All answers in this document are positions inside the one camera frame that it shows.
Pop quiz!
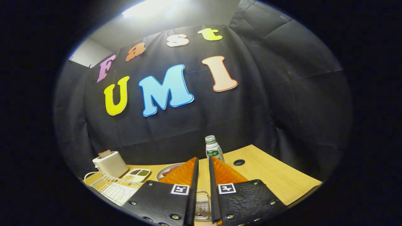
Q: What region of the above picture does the white wire dish rack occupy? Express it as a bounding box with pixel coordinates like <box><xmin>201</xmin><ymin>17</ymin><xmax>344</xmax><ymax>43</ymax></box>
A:
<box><xmin>84</xmin><ymin>171</ymin><xmax>143</xmax><ymax>207</ymax></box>

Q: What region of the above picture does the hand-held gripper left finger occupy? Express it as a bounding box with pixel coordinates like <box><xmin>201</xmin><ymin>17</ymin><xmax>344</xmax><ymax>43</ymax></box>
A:
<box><xmin>122</xmin><ymin>157</ymin><xmax>199</xmax><ymax>226</ymax></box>

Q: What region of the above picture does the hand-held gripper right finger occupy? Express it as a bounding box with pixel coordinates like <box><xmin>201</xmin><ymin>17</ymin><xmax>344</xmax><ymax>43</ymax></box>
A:
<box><xmin>209</xmin><ymin>156</ymin><xmax>288</xmax><ymax>226</ymax></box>

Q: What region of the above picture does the black backdrop cloth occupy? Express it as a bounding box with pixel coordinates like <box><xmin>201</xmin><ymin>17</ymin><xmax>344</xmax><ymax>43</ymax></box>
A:
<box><xmin>53</xmin><ymin>0</ymin><xmax>352</xmax><ymax>189</ymax></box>

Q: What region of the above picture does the white drip tray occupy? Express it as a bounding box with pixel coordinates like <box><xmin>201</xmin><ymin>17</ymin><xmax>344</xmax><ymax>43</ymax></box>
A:
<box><xmin>94</xmin><ymin>185</ymin><xmax>140</xmax><ymax>207</ymax></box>

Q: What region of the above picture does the beige plate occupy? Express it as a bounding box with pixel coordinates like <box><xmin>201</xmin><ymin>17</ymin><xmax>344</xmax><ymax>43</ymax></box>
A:
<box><xmin>156</xmin><ymin>163</ymin><xmax>186</xmax><ymax>182</ymax></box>

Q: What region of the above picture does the white drink bottle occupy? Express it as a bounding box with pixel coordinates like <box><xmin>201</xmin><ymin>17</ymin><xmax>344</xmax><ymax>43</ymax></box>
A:
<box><xmin>205</xmin><ymin>135</ymin><xmax>225</xmax><ymax>163</ymax></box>

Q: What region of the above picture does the red meat piece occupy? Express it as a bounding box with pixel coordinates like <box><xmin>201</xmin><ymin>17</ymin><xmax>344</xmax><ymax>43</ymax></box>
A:
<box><xmin>161</xmin><ymin>166</ymin><xmax>179</xmax><ymax>177</ymax></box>

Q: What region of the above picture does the divided tray of beans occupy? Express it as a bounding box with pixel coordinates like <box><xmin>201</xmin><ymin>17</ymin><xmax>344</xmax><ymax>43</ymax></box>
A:
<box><xmin>122</xmin><ymin>168</ymin><xmax>151</xmax><ymax>183</ymax></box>

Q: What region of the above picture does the white toaster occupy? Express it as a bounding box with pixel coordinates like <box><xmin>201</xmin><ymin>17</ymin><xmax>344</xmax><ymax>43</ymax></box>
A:
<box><xmin>92</xmin><ymin>151</ymin><xmax>129</xmax><ymax>179</ymax></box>

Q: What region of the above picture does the metal wire basket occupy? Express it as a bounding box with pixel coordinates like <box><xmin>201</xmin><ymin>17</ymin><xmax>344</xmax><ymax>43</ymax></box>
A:
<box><xmin>195</xmin><ymin>191</ymin><xmax>212</xmax><ymax>222</ymax></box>

